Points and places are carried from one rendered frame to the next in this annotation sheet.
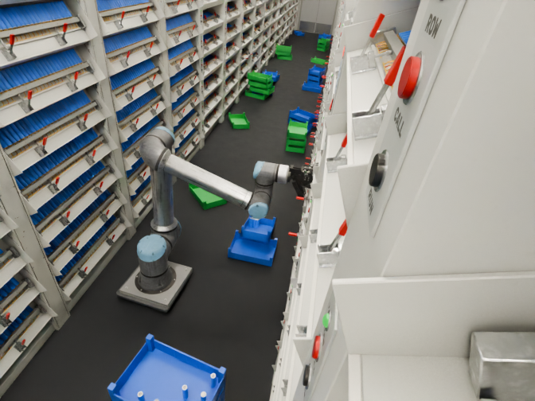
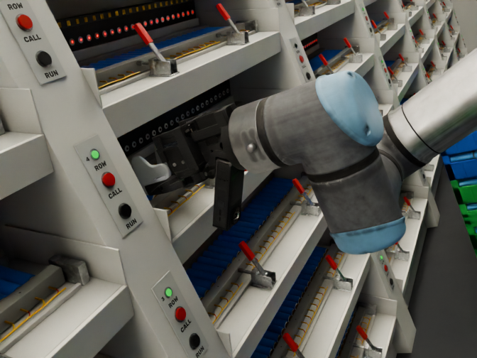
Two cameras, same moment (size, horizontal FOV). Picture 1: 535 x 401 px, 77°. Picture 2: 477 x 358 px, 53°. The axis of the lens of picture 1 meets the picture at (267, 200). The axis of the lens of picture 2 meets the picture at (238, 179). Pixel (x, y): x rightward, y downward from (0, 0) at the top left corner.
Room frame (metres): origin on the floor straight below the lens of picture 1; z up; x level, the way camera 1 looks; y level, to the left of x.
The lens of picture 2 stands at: (1.97, 0.18, 0.90)
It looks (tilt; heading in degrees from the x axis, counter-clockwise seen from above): 13 degrees down; 208
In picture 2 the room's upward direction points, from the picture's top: 25 degrees counter-clockwise
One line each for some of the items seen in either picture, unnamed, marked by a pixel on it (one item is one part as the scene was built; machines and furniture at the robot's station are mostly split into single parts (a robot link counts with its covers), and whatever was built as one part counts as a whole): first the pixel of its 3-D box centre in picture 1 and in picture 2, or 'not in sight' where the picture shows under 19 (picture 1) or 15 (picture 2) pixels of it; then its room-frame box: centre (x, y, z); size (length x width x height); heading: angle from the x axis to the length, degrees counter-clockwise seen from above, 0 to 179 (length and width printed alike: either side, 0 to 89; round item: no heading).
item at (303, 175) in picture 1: (300, 175); (207, 147); (1.40, -0.15, 0.81); 0.12 x 0.08 x 0.09; 83
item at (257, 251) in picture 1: (253, 247); not in sight; (1.65, 0.06, 0.04); 0.30 x 0.20 x 0.08; 83
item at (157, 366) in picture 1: (169, 383); not in sight; (0.50, 0.24, 0.52); 0.30 x 0.20 x 0.08; 73
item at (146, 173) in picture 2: not in sight; (143, 174); (1.42, -0.25, 0.80); 0.09 x 0.03 x 0.06; 91
